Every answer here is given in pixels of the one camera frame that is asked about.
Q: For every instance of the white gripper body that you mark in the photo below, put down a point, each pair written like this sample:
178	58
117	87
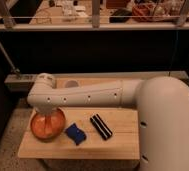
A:
47	123

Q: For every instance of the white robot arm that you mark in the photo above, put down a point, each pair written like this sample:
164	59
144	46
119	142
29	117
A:
163	113

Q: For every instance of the orange ceramic bowl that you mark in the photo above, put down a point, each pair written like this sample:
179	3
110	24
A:
58	124

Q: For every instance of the blue cloth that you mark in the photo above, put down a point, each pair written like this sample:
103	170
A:
76	134

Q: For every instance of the white plastic cup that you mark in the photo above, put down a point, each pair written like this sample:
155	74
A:
71	83

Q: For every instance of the grey metal beam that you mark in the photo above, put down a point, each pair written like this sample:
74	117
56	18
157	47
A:
24	82

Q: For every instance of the black white striped block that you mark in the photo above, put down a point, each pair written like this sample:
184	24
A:
101	127

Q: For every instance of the metal diagonal strut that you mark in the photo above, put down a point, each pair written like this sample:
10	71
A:
14	69

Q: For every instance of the wooden table board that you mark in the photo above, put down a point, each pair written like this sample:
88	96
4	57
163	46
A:
123	144

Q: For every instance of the black object on shelf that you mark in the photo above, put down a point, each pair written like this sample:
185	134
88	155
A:
120	16

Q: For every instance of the red object on shelf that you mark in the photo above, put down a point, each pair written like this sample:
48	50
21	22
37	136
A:
147	12

